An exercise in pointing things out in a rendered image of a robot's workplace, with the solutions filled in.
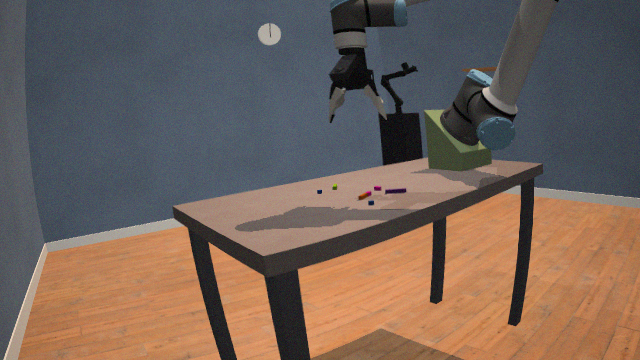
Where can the purple rod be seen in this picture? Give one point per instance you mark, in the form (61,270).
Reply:
(389,191)

